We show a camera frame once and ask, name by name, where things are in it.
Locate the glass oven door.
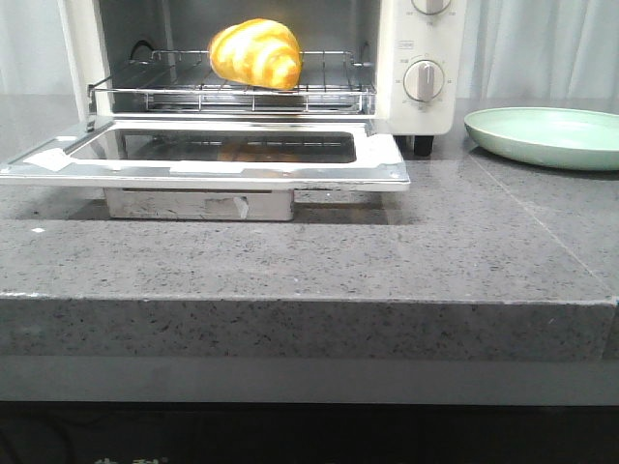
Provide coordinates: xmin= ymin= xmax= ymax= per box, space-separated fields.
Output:
xmin=1 ymin=114 xmax=410 ymax=221

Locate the yellow striped bread roll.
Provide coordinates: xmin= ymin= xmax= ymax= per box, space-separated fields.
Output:
xmin=208 ymin=18 xmax=303 ymax=91

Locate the lower beige oven knob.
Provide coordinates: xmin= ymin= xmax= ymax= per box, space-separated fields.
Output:
xmin=403 ymin=60 xmax=445 ymax=102

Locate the beige oven knob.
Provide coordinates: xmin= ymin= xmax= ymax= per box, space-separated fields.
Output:
xmin=403 ymin=60 xmax=445 ymax=102
xmin=411 ymin=0 xmax=451 ymax=15

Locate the white Toshiba toaster oven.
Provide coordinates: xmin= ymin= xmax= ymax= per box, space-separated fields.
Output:
xmin=58 ymin=1 xmax=466 ymax=156

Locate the upper beige oven knob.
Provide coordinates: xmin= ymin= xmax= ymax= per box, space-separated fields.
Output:
xmin=411 ymin=0 xmax=451 ymax=15

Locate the white curtain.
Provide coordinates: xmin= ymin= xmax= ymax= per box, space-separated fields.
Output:
xmin=1 ymin=1 xmax=618 ymax=100

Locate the light green plate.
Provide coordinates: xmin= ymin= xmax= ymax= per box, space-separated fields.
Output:
xmin=463 ymin=107 xmax=618 ymax=172

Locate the metal wire oven rack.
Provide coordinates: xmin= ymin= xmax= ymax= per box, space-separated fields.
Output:
xmin=88 ymin=50 xmax=376 ymax=116

